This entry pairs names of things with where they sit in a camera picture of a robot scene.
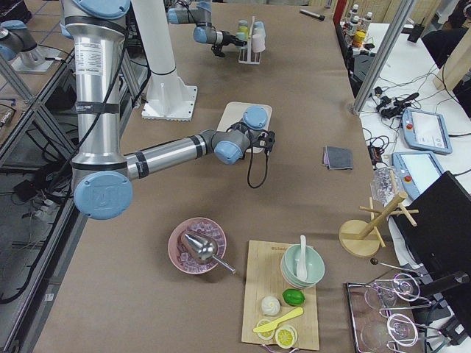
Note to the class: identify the yellow plastic knife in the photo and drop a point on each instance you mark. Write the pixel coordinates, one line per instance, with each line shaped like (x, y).
(272, 325)

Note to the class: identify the lemon half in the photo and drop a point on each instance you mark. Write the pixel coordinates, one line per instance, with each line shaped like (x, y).
(286, 337)

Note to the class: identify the white steamed bun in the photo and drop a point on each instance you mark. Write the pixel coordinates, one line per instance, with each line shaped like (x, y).
(270, 306)

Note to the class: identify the blue teach pendant far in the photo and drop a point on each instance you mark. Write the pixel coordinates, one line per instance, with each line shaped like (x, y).
(426, 131)

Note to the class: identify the white ceramic spoon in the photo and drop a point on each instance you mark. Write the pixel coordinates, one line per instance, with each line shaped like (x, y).
(301, 265)

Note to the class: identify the green cup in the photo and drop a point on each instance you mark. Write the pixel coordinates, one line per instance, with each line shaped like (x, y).
(242, 36)

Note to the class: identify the metal ice scoop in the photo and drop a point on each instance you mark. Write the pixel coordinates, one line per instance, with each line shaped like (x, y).
(203, 248)

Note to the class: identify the white wire cup rack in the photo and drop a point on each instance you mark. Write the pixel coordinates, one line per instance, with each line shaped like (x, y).
(246, 55)

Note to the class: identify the folded grey cloth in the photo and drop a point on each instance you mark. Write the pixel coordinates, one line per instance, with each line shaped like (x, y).
(336, 158)

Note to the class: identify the metal tube with black cap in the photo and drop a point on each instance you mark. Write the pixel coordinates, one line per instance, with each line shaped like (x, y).
(312, 14)

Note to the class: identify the blue teach pendant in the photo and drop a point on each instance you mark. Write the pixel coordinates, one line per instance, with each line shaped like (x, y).
(426, 131)
(418, 170)

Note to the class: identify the cream rabbit tray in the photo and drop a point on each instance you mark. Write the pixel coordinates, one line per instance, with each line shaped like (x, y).
(234, 111)

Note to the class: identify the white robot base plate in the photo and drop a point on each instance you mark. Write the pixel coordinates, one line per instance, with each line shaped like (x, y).
(172, 104)

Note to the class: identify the black monitor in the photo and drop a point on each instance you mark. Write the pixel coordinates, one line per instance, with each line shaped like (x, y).
(441, 239)

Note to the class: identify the aluminium frame post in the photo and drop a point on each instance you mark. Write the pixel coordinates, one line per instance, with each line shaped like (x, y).
(386, 46)

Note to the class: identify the crinkled clear plastic cup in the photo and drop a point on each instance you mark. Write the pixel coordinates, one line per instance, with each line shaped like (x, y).
(383, 185)

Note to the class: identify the lemon slice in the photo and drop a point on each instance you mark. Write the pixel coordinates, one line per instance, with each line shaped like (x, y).
(267, 335)

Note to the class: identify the pink bowl with ice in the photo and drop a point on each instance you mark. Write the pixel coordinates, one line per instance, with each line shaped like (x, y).
(181, 257)

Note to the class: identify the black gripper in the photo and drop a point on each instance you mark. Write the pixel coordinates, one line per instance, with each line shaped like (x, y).
(256, 145)
(229, 37)

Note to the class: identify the green lime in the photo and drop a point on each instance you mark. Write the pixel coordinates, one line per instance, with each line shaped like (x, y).
(293, 297)

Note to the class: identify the wooden cutting board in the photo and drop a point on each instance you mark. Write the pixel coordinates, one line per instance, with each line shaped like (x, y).
(264, 278)

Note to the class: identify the black tray with glasses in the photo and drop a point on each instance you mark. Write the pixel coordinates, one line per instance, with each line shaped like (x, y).
(407, 311)

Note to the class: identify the blue teach pendant near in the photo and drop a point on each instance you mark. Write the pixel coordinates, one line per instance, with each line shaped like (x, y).
(418, 170)

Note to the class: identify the light blue cup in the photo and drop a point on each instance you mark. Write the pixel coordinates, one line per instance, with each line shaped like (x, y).
(259, 25)

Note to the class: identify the yellow cup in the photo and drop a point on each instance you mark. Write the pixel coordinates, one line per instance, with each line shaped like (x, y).
(241, 28)

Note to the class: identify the wooden mug tree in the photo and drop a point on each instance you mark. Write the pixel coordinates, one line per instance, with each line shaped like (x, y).
(363, 239)

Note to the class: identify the pink cup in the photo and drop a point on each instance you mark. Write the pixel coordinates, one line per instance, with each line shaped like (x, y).
(258, 44)

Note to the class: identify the cream white cup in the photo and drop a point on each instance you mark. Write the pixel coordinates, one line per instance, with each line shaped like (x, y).
(259, 31)

